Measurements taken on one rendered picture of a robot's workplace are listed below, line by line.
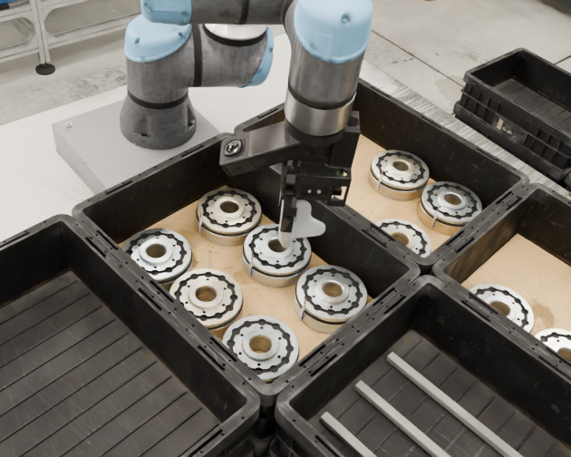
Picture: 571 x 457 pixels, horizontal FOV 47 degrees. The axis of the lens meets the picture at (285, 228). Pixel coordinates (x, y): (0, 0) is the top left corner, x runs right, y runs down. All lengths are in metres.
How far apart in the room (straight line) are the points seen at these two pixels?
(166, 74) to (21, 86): 1.75
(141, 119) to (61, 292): 0.44
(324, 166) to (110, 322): 0.37
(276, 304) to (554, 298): 0.43
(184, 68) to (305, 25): 0.59
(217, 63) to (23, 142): 0.46
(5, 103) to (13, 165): 1.45
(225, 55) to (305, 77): 0.55
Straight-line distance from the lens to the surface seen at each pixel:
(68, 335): 0.94
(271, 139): 0.79
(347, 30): 0.66
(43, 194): 1.34
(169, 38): 1.21
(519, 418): 0.95
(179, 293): 0.93
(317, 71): 0.68
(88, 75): 2.98
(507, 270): 1.11
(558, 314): 1.09
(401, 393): 0.91
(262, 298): 0.97
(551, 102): 2.27
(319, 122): 0.72
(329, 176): 0.79
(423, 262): 0.93
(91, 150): 1.33
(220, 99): 1.57
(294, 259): 0.98
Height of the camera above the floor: 1.58
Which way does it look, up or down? 44 degrees down
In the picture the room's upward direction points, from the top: 8 degrees clockwise
